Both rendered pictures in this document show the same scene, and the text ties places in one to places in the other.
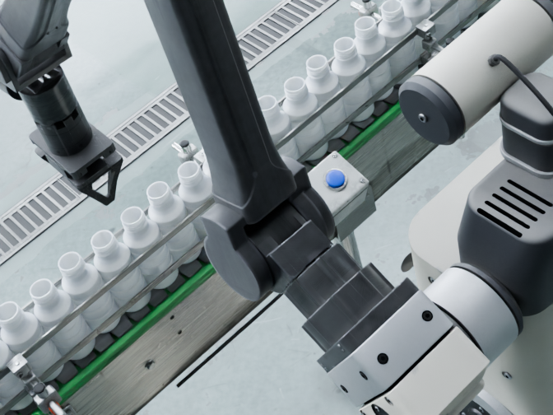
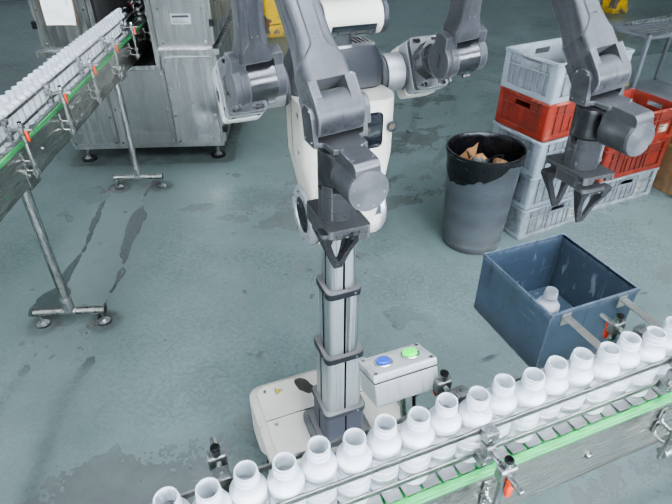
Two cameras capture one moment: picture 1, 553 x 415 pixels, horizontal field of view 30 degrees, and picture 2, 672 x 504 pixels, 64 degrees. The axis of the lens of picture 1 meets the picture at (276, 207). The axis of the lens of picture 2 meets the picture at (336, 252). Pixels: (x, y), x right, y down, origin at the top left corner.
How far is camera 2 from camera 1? 191 cm
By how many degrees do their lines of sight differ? 96
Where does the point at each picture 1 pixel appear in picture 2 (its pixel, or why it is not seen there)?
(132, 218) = (559, 377)
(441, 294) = (397, 55)
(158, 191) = (535, 388)
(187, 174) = (507, 396)
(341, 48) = (319, 462)
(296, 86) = (382, 436)
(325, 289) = not seen: hidden behind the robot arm
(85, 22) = not seen: outside the picture
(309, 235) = not seen: hidden behind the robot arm
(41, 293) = (633, 352)
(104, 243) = (583, 370)
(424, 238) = (387, 94)
